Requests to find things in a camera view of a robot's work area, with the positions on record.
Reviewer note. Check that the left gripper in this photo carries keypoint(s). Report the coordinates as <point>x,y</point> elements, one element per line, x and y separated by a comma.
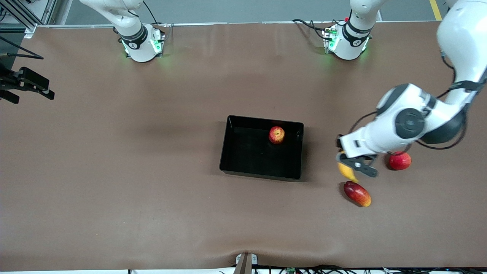
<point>338,144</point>

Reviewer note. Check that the yellow banana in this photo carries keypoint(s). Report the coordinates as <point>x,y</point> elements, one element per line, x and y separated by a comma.
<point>347,172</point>

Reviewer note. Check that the red yellow striped apple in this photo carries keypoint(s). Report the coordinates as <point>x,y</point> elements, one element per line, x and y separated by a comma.
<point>277,135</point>

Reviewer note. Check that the black plastic box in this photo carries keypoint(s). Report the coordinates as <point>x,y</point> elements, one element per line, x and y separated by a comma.
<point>247,156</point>

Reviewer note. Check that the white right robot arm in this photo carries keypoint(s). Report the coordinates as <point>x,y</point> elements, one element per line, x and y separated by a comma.
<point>139,51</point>

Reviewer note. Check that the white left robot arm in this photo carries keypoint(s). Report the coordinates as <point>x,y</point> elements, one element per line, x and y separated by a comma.
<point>464,38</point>

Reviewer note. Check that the plain pink red apple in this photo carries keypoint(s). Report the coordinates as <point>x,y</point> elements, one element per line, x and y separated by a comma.
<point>400,161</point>

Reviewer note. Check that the red yellow mango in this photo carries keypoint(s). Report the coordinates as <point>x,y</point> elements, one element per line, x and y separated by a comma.
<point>357,193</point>

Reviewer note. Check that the brown table mat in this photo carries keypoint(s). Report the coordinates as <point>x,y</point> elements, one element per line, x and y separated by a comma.
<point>114,171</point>

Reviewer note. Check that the metal table clamp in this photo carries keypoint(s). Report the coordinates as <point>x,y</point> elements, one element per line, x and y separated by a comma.
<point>245,264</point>

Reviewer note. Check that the yellow floor tape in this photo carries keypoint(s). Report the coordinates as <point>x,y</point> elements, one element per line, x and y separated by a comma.
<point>435,8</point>

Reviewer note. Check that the aluminium frame with black struts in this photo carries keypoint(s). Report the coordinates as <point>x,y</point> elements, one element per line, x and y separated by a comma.
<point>30,31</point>

